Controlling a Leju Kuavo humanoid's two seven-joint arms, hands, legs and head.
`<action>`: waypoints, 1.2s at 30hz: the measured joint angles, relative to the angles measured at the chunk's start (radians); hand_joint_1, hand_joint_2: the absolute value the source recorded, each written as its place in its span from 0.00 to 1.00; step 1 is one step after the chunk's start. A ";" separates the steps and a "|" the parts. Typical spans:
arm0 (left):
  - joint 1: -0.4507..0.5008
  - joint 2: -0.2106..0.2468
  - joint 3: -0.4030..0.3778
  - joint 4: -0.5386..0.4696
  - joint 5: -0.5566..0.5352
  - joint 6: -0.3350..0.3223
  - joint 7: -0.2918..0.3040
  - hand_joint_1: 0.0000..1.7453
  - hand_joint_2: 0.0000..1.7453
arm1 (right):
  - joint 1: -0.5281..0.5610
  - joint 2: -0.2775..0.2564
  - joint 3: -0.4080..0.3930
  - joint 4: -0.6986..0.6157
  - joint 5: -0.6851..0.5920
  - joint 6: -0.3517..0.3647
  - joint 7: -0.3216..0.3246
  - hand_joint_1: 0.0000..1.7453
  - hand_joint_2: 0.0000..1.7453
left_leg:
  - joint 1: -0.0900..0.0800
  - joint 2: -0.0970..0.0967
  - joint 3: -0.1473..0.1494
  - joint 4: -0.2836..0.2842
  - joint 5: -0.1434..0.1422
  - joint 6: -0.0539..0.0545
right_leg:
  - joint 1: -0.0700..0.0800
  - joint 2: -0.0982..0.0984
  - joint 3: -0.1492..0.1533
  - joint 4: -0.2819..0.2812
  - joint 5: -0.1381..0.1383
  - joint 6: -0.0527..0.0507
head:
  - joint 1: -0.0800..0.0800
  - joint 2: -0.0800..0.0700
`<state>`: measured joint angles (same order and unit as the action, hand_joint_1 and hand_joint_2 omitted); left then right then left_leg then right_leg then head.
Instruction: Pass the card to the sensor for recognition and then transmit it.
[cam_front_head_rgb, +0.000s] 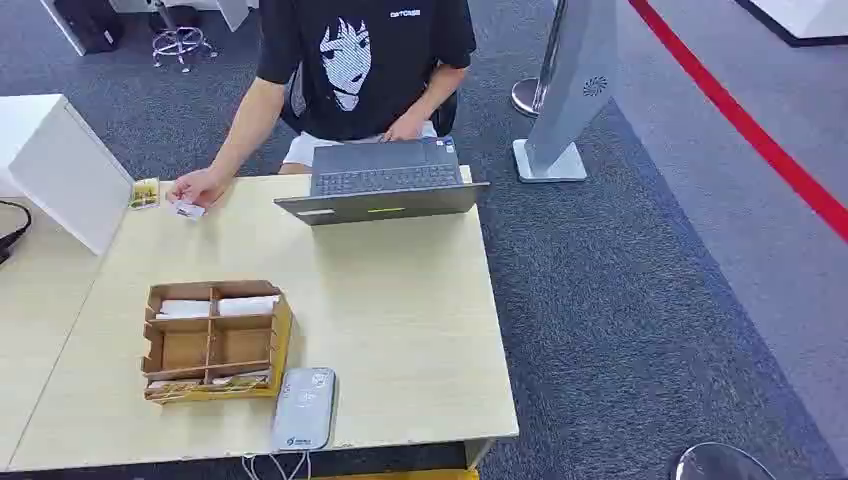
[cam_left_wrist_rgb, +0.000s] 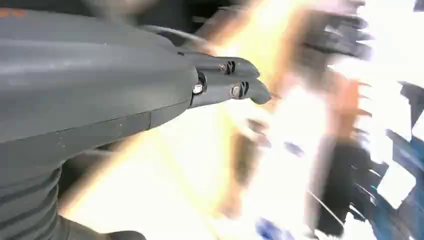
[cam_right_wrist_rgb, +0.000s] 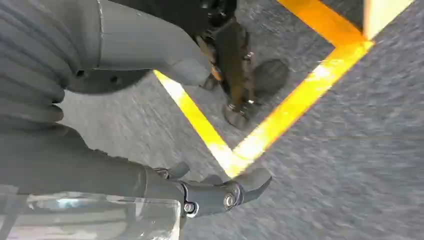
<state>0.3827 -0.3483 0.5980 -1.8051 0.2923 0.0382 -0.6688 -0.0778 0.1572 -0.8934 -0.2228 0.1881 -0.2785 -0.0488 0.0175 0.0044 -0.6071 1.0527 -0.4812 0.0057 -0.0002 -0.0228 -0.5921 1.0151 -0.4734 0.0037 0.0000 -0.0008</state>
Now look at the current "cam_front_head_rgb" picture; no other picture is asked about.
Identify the black cable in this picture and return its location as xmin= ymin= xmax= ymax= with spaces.
xmin=0 ymin=199 xmax=33 ymax=266

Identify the white cable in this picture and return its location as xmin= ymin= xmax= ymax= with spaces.
xmin=241 ymin=451 xmax=313 ymax=480

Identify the black cabinet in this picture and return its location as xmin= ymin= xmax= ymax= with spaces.
xmin=40 ymin=0 xmax=126 ymax=57

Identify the wooden card box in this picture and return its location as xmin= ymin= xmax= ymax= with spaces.
xmin=140 ymin=279 xmax=295 ymax=405

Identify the chrome stool base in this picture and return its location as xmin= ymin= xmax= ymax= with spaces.
xmin=150 ymin=0 xmax=219 ymax=74

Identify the red floor tape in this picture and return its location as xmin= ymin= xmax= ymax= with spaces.
xmin=627 ymin=0 xmax=848 ymax=244

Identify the yellow printed card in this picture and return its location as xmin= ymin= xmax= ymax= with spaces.
xmin=129 ymin=177 xmax=162 ymax=212

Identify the white cards stack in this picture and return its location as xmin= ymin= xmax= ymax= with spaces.
xmin=217 ymin=295 xmax=282 ymax=317
xmin=156 ymin=299 xmax=213 ymax=321

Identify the white platform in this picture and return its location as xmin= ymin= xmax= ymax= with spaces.
xmin=733 ymin=0 xmax=848 ymax=48

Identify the chrome stanchion post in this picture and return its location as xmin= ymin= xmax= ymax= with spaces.
xmin=510 ymin=0 xmax=568 ymax=119

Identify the chrome round base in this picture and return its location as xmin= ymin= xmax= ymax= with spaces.
xmin=670 ymin=442 xmax=778 ymax=480

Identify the grey kiosk stand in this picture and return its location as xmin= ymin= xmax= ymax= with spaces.
xmin=513 ymin=0 xmax=621 ymax=184

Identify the grey laptop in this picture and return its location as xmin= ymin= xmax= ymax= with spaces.
xmin=274 ymin=137 xmax=492 ymax=227

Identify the person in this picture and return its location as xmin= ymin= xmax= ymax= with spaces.
xmin=165 ymin=0 xmax=478 ymax=210

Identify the grey card reader device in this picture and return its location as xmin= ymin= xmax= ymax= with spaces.
xmin=271 ymin=367 xmax=338 ymax=453

